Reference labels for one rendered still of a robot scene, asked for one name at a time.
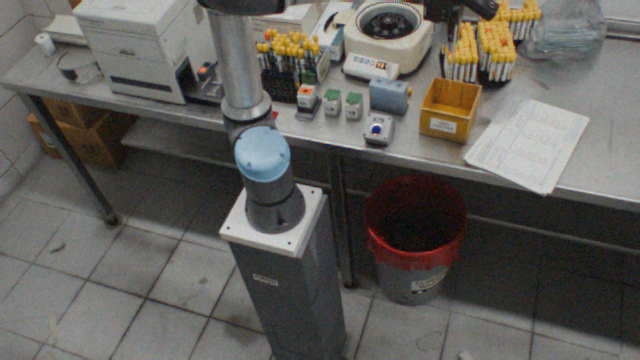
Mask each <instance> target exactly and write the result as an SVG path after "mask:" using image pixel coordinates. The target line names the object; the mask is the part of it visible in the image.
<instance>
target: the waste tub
mask: <svg viewBox="0 0 640 360"><path fill-rule="evenodd" d="M449 88H450V80H446V79H441V78H436V77H433V79H432V81H431V82H430V84H429V86H428V89H427V91H426V93H425V98H424V100H423V102H422V104H421V107H420V109H421V111H420V126H419V134H420V135H425V136H428V137H432V138H437V139H441V140H446V141H450V142H454V143H459V144H462V145H465V144H466V141H467V138H468V136H469V133H470V130H471V127H472V124H473V122H474V119H475V117H476V114H477V109H478V103H479V97H480V91H481V88H482V85H477V84H471V83H466V82H457V81H452V82H451V88H450V90H449Z"/></svg>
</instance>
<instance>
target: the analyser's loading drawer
mask: <svg viewBox="0 0 640 360"><path fill-rule="evenodd" d="M180 86H181V89H182V92H183V94H184V96H188V97H194V98H199V99H205V100H210V101H215V102H222V100H223V98H224V97H225V92H224V87H223V83H222V82H220V83H219V82H212V81H211V77H209V79H208V80H207V82H199V81H193V80H187V79H184V80H183V81H182V82H181V83H180ZM214 90H215V92H214Z"/></svg>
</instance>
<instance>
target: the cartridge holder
mask: <svg viewBox="0 0 640 360"><path fill-rule="evenodd" d="M321 102H322V98H318V96H317V98H316V100H315V102H314V104H313V106H312V108H310V107H304V106H298V104H297V106H296V108H297V112H296V114H295V115H294V116H295V118H298V119H303V120H309V121H313V119H314V117H315V116H316V114H317V110H318V108H319V106H320V104H321Z"/></svg>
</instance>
